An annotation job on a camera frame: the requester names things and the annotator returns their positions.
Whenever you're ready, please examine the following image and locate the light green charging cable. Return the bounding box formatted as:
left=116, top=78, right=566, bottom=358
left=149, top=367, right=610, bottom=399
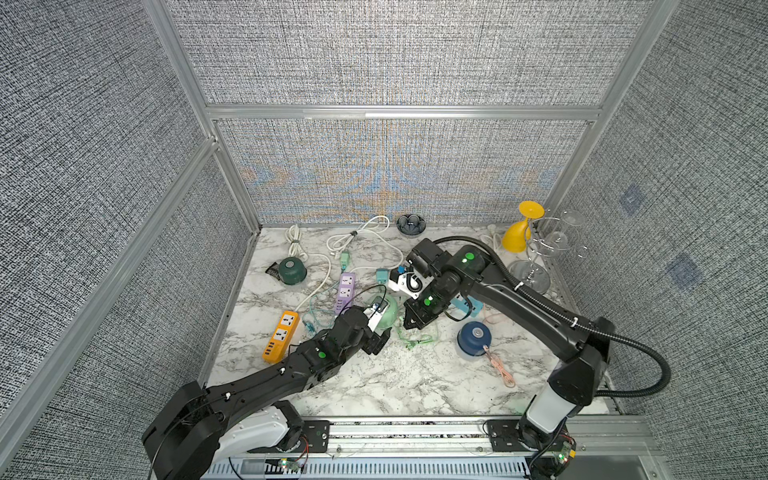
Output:
left=392, top=317, right=442, bottom=350

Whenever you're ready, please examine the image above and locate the light green meat grinder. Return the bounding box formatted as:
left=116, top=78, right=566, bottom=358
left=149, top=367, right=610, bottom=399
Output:
left=371, top=294, right=399, bottom=331

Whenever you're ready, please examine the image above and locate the teal usb adapter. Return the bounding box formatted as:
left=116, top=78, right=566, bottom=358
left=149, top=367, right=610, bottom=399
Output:
left=375, top=268, right=389, bottom=285

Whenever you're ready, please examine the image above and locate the teal power strip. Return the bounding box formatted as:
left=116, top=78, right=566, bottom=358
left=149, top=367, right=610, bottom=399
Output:
left=450, top=296, right=484, bottom=320

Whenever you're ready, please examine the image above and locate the navy blue meat grinder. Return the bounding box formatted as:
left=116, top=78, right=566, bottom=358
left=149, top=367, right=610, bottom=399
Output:
left=456, top=321, right=492, bottom=361

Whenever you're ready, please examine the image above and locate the pink charging cable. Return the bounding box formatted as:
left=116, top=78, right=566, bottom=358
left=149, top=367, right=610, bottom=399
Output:
left=479, top=311, right=523, bottom=389

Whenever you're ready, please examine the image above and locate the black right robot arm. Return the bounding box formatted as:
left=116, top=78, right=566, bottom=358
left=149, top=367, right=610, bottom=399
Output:
left=404, top=236, right=672, bottom=450

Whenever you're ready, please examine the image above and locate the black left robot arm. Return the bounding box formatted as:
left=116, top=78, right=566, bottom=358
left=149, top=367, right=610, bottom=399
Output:
left=142, top=306, right=391, bottom=479

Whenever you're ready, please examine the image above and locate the dark green meat grinder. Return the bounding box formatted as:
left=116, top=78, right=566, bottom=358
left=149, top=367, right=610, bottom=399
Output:
left=265, top=256, right=307, bottom=286

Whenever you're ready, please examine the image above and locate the purple power strip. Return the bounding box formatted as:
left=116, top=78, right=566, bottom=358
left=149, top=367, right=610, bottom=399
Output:
left=334, top=272, right=356, bottom=315

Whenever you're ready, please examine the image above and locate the black grinder blade lid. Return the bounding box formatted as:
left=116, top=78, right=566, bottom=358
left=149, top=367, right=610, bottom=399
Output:
left=396, top=214, right=426, bottom=237

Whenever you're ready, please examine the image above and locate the orange power strip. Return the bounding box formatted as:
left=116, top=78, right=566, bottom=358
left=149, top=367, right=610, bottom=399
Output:
left=262, top=311, right=300, bottom=364

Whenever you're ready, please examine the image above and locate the yellow plastic goblet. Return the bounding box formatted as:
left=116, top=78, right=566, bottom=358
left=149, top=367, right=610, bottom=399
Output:
left=502, top=200, right=546, bottom=253

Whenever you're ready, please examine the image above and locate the clear wine glass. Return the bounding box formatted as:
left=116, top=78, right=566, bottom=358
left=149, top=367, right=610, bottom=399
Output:
left=542, top=230, right=571, bottom=254

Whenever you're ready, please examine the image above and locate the teal charging cable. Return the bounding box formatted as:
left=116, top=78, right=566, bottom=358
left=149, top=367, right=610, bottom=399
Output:
left=299, top=293, right=343, bottom=337

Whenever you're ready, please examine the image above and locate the green usb wall adapter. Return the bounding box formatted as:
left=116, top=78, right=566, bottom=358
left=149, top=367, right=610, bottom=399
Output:
left=339, top=251, right=350, bottom=270

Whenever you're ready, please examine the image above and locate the white power cord right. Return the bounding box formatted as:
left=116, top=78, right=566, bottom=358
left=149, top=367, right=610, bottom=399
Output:
left=479, top=224, right=505, bottom=253

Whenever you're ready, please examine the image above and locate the white power cord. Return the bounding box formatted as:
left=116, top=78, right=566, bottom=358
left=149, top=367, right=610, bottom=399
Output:
left=326, top=215, right=405, bottom=271
left=479, top=224, right=505, bottom=253
left=285, top=224, right=333, bottom=313

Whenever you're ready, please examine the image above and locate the white power cord middle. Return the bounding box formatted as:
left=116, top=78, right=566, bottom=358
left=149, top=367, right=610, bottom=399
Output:
left=326, top=215, right=405, bottom=271

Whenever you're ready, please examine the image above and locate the white power cord left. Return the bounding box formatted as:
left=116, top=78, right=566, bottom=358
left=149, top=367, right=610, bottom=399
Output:
left=285, top=224, right=333, bottom=313

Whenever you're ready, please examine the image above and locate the chrome wire glass rack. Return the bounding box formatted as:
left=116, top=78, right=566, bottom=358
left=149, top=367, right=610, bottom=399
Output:
left=508, top=209, right=590, bottom=294

